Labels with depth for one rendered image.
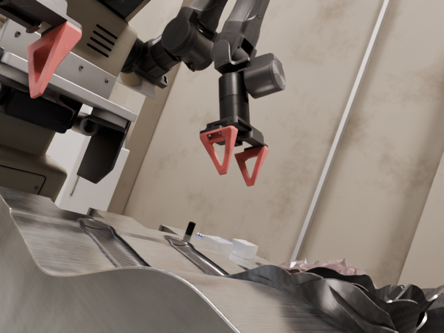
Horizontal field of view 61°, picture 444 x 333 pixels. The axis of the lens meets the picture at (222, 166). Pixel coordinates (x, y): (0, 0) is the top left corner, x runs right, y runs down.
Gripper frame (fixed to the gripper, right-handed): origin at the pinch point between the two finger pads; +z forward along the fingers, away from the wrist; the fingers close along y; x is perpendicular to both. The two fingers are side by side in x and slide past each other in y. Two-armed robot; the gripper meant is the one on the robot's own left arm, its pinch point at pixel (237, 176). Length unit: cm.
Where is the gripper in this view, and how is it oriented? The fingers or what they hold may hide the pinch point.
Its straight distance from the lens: 67.2
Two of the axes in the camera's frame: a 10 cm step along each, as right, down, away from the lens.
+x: -8.4, 1.9, 5.1
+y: 5.4, 2.4, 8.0
